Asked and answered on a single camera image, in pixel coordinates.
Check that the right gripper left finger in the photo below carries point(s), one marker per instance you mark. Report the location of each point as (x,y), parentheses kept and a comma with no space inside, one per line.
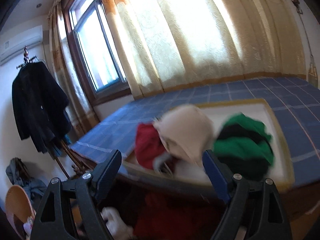
(54,218)

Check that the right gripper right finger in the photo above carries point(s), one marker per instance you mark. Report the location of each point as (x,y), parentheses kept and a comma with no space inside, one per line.
(254,208)

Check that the white dotted underwear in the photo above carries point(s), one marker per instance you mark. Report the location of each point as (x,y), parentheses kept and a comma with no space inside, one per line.
(117,228)

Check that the green black underwear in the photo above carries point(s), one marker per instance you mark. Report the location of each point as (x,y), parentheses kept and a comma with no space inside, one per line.
(244,145)

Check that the red garment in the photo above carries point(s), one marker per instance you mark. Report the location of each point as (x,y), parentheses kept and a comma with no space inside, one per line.
(162,216)

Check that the red underwear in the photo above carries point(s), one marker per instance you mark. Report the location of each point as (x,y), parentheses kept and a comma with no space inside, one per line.
(150,152)

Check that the cream bra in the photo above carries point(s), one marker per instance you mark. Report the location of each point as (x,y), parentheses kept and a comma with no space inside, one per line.
(185,132)

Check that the wooden coat rack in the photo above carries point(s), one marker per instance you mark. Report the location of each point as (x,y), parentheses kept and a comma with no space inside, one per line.
(50,129)

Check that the orange woven chair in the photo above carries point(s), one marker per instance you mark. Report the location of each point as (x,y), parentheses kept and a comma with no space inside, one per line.
(19,211)

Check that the grey clothes pile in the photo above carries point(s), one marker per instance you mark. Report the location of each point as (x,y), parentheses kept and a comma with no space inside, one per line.
(18,174)

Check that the yellow foam tray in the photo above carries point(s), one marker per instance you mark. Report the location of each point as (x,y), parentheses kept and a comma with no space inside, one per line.
(191,179)

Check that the left side curtain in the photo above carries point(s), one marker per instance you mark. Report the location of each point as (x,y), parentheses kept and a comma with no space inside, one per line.
(82,115)

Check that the dark blue hanging coat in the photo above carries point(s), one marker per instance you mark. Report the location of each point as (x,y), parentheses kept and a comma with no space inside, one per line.
(37,104)

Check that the blue checked table cloth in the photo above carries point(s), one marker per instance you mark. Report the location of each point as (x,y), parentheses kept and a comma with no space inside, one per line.
(294,102)

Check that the brown framed window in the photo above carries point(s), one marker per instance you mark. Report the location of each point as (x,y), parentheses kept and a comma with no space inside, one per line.
(93,51)

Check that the curtain tieback tassel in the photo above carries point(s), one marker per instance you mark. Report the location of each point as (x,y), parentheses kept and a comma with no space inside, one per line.
(312,70)

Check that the white air conditioner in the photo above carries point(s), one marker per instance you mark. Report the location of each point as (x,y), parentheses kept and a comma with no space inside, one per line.
(15,45)

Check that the cream patterned curtain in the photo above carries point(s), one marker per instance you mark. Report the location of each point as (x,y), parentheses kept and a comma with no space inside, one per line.
(164,45)

